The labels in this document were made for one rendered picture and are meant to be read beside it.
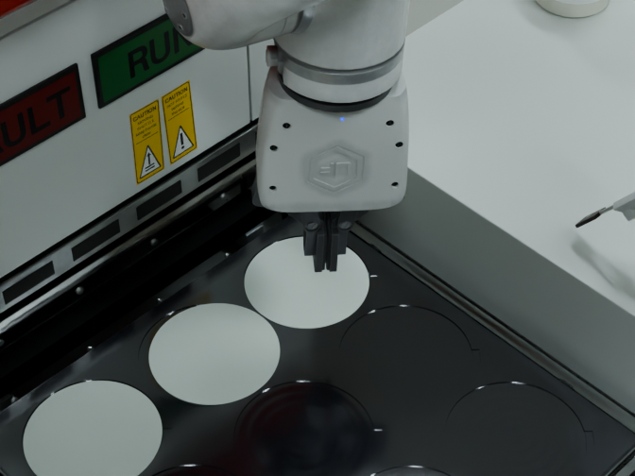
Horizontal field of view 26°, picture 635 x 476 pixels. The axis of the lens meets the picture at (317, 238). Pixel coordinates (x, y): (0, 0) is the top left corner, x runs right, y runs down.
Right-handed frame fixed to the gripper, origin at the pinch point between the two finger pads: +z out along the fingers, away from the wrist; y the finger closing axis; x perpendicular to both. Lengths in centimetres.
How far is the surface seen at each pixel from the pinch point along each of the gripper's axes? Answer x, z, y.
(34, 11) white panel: 4.5, -17.1, -19.2
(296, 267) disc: 6.8, 10.0, -1.2
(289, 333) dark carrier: -0.2, 10.0, -2.3
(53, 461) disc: -10.5, 11.0, -19.9
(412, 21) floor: 159, 97, 38
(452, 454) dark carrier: -12.5, 9.8, 8.4
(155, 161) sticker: 9.8, 0.7, -12.1
